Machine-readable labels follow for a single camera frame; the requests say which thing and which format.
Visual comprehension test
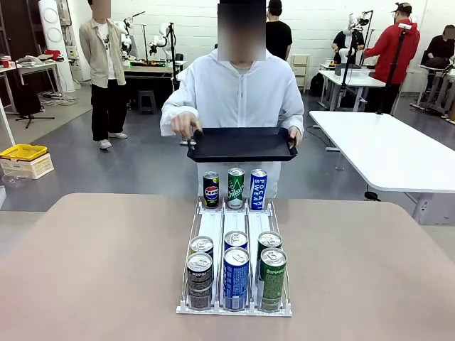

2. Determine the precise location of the person's left forearm white sleeve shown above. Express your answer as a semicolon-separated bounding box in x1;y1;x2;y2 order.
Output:
283;102;306;133

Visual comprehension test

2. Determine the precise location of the black floor stand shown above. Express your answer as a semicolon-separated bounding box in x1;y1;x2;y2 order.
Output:
14;81;56;129

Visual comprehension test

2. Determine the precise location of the black plastic serving tray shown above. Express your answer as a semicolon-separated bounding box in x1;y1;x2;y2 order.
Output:
186;126;299;163

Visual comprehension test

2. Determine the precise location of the black plastic stool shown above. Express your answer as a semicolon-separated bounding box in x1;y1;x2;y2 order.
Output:
136;90;158;115

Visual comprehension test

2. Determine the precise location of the person's right hand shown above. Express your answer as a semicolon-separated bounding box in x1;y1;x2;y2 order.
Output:
170;110;203;143

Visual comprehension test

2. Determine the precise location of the white can dispenser rack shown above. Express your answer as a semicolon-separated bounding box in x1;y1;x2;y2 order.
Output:
176;197;293;317

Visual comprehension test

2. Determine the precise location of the person's left hand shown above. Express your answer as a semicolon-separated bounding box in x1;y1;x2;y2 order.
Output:
287;125;304;147

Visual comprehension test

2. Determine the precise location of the white standing air conditioner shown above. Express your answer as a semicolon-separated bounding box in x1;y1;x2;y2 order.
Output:
38;0;75;93

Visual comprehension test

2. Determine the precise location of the white drawer cabinet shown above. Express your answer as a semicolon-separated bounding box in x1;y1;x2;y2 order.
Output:
291;53;311;94

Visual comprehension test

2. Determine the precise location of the blue Pocari Sweat can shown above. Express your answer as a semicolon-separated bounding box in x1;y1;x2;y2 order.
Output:
223;247;251;310
224;230;249;251
250;168;268;211

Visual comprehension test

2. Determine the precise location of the white background work table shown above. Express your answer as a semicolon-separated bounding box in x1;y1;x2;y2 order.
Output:
318;69;387;112

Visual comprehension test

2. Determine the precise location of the green Chilsung cider can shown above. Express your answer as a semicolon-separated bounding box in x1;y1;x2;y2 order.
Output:
227;167;246;210
259;247;287;313
257;231;283;257

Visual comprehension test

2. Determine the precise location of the large white table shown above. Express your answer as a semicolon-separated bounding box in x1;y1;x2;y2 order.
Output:
308;110;455;225

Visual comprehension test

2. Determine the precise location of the man in red jacket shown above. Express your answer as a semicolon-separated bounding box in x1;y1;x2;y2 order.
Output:
363;2;421;114

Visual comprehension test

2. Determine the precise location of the person in white hoodie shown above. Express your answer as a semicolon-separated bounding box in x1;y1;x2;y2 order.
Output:
159;0;305;200

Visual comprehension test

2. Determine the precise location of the black camera tripod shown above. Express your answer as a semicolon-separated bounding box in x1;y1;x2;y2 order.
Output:
375;21;419;115

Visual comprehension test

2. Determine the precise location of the seated person in black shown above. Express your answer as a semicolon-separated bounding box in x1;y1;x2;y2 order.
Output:
424;24;455;69

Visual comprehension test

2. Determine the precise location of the man in beige shirt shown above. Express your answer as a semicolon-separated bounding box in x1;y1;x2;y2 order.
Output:
78;0;129;150

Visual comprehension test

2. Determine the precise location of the white plastic crate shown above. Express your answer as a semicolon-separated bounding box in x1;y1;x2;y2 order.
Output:
0;153;55;180

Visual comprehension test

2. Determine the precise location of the yellow plastic crate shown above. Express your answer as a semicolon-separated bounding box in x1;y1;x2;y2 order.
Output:
0;144;48;163

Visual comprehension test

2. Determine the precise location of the person in black t-shirt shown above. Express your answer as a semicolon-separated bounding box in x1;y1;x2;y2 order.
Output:
265;0;293;61

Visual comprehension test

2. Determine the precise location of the person's right forearm white sleeve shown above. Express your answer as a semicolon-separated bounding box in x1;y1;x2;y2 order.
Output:
159;101;200;138

